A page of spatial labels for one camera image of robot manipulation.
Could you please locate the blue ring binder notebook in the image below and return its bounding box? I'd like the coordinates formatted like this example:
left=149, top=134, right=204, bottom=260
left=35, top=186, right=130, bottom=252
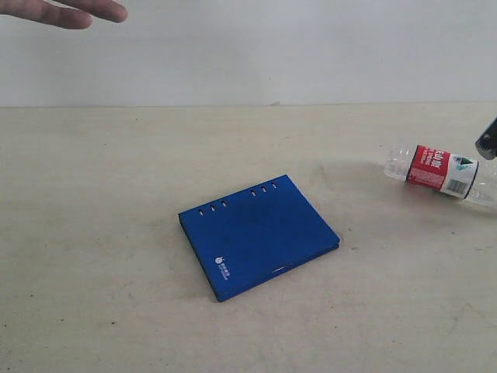
left=179, top=175, right=340, bottom=302

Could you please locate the person's bare hand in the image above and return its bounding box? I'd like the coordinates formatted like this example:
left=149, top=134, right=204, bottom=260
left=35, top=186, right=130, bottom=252
left=1, top=0, right=128, bottom=30

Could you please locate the clear plastic water bottle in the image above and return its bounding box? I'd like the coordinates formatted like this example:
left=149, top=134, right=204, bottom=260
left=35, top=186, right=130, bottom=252
left=384, top=144, right=496, bottom=207

